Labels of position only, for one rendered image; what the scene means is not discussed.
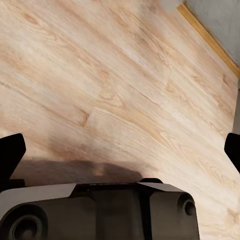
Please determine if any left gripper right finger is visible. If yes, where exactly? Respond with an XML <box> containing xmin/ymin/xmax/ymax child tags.
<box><xmin>224</xmin><ymin>129</ymin><xmax>240</xmax><ymax>173</ymax></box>

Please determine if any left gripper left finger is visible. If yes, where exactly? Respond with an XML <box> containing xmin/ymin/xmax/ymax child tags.
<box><xmin>0</xmin><ymin>132</ymin><xmax>26</xmax><ymax>193</ymax></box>

